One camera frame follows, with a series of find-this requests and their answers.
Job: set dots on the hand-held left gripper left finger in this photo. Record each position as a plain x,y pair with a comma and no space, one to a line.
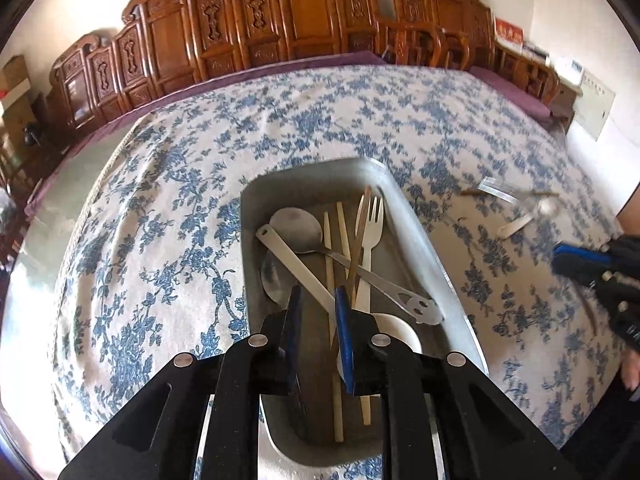
292,340

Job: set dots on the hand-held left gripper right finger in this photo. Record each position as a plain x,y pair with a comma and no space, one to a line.
345,340

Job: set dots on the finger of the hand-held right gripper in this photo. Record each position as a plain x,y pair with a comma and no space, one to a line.
582,259
620,292

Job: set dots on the plain metal spoon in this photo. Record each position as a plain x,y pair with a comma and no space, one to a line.
272,277

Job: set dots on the long white spoon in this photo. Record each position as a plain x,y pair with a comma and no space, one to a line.
300,272

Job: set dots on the light wooden chopstick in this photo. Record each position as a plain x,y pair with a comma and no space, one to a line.
329,260
344,230

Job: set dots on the white plastic fork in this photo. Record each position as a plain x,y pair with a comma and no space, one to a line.
369,240

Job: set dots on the metal tray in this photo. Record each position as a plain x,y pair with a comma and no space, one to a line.
425,260

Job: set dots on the person's right hand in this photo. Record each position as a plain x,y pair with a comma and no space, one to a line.
632,372

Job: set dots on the short white spoon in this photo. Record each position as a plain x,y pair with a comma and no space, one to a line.
525,217

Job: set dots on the clear plastic utensil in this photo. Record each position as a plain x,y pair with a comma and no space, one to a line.
497,190

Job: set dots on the blue floral tablecloth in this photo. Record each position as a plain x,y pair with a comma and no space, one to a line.
175,210

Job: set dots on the small purple seat cushion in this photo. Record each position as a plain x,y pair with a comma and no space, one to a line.
515,92

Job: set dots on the white and blue box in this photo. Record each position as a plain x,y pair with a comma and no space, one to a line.
569,67

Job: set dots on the red box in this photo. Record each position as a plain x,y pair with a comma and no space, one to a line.
509,35

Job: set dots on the long purple seat cushion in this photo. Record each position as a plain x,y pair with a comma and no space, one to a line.
320,60

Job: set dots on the carved wooden armchair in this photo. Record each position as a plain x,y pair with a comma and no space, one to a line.
435,15

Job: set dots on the brown cardboard box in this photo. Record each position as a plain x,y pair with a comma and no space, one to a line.
12,72

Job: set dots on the white wall panel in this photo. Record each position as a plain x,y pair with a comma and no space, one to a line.
595,105

